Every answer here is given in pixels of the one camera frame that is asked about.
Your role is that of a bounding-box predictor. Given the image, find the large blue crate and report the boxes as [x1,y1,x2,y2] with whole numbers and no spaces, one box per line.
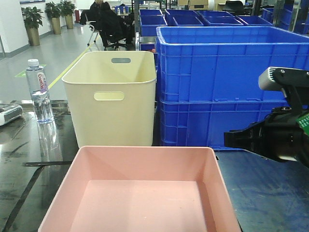
[156,26,309,102]
[159,100,288,150]

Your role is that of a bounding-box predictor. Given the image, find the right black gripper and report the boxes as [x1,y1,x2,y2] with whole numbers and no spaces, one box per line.
[224,107,309,167]

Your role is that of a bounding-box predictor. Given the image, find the office chair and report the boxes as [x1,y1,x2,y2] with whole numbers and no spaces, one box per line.
[81,10,128,51]

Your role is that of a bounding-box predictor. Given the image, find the people in dark clothes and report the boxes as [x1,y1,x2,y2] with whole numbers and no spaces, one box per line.
[80,0,133,45]

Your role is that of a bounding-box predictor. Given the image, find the pink plastic bin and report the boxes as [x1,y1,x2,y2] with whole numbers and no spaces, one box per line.
[39,146,240,232]

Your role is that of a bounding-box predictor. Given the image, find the far potted plant middle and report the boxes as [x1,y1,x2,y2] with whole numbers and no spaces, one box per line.
[45,1,61,35]

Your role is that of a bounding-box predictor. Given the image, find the blue crate back left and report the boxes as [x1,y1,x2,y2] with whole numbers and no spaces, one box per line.
[140,9,168,37]

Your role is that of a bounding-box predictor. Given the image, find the blue crate back right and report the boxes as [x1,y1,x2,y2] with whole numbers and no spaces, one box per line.
[197,11,273,27]

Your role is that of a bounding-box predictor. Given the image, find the cream plastic bin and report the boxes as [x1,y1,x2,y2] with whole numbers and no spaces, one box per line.
[62,51,156,147]

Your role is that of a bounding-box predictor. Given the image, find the green circuit board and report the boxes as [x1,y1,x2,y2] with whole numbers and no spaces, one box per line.
[297,114,309,136]

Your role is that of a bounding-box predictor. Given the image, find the clear water bottle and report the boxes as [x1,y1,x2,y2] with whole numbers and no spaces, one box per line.
[25,58,54,124]

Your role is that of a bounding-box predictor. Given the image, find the large blue crate upper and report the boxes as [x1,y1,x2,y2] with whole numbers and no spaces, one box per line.
[156,26,309,102]

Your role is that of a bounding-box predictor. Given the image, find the potted plant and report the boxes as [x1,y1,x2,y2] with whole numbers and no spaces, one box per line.
[45,1,61,35]
[21,6,43,46]
[59,0,75,29]

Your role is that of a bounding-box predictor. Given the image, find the large blue crate lower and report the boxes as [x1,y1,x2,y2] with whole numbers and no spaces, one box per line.
[159,100,288,150]

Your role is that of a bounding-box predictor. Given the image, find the far potted plant left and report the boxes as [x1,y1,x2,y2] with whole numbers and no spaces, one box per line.
[21,6,43,46]

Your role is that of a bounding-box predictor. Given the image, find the blue crate back middle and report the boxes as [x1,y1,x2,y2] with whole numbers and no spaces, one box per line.
[165,9,204,27]

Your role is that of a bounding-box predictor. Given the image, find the white power strip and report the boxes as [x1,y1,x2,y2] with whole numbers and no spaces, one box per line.
[0,103,23,126]

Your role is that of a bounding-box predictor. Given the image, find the far potted plant right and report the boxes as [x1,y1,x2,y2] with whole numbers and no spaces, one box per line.
[59,0,75,29]

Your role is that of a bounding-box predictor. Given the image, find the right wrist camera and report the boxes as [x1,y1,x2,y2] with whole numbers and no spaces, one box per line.
[258,67,309,115]

